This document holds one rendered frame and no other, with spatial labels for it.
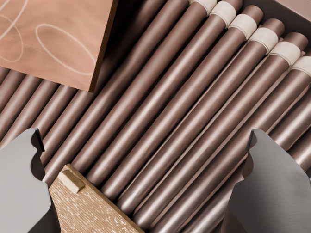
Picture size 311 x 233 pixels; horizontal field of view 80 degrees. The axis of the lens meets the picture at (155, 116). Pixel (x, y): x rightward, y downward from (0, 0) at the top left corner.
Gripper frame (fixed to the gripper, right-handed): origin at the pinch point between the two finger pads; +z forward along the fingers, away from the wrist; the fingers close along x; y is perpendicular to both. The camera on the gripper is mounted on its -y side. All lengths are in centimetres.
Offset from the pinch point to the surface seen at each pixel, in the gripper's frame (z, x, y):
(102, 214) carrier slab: 15.6, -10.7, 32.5
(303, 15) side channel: 25.6, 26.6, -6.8
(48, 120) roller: 30.8, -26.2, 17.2
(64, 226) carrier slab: 15.7, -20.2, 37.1
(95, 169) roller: 22.1, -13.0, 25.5
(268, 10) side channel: 30.7, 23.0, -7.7
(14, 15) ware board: 28.7, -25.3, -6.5
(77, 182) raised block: 18.9, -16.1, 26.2
